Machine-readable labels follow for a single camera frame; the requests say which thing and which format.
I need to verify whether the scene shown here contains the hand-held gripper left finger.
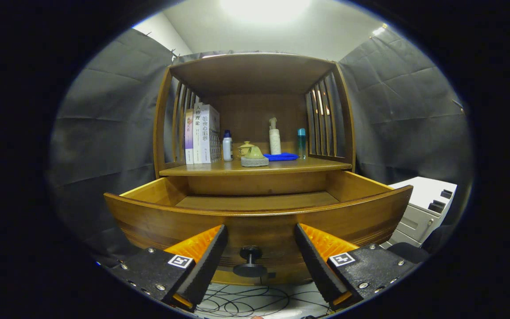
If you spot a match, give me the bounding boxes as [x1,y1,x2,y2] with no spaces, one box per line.
[108,224,229,312]

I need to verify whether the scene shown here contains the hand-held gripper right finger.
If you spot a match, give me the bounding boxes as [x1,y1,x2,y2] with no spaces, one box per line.
[294,223,419,311]

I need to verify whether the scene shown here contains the black drawer knob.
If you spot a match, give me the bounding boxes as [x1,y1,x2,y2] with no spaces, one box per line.
[233,246,268,278]

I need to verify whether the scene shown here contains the wooden drawer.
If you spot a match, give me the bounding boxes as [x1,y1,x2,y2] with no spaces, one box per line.
[104,171,414,285]

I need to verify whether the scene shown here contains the green grey scrubbing pad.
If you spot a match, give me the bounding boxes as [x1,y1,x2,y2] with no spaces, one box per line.
[240,146,270,167]

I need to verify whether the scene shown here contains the wooden cabinet with slatted shelf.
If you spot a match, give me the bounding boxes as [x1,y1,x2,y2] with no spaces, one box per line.
[153,52,356,195]

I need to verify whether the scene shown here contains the blue folded cloth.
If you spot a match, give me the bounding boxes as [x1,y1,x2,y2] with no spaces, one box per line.
[263,152,299,162]

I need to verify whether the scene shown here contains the thin white book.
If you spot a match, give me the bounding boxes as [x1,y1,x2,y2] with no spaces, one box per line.
[192,103,202,164]

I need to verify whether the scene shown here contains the purple book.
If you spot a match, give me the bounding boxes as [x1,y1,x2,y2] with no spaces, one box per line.
[185,109,194,165]

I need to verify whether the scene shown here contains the thick white patterned book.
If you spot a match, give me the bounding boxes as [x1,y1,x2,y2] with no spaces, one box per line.
[200,105,221,164]

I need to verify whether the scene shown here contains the white pump bottle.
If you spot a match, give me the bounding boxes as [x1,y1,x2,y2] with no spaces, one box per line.
[269,117,282,155]

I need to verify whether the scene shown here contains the large ceiling lamp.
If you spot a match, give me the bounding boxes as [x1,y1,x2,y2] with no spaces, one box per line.
[220,0,313,25]

